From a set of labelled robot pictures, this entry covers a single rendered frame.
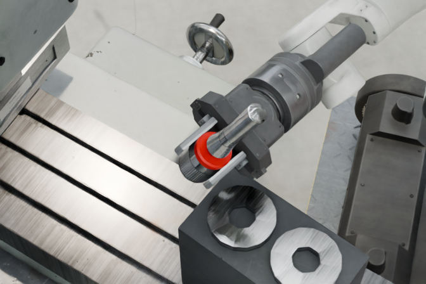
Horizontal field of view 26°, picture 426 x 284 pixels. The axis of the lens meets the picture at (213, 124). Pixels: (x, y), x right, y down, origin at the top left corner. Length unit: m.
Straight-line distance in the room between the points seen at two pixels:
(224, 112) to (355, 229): 0.76
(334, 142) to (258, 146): 1.03
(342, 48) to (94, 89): 0.58
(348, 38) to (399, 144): 0.76
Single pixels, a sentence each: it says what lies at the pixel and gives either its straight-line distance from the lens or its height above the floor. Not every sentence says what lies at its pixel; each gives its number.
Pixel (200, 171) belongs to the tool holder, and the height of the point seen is 1.25.
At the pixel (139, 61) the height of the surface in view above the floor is 0.77.
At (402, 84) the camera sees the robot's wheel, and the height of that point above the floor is 0.60.
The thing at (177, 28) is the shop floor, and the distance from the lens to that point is 2.84.
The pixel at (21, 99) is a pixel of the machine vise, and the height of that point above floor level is 0.98.
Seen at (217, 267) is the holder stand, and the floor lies 1.12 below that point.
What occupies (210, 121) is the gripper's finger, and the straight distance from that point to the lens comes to 1.14.
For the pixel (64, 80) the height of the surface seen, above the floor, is 0.89.
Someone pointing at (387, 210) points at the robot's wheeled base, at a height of 0.59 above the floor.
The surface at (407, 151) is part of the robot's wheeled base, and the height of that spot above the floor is 0.59.
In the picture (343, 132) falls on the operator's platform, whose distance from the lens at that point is 2.17.
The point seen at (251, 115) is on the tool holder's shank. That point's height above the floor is 1.37.
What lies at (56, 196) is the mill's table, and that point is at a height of 0.97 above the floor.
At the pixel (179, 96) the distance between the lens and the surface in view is 1.77.
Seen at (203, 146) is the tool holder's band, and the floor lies 1.28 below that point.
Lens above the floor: 2.23
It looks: 58 degrees down
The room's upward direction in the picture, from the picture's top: straight up
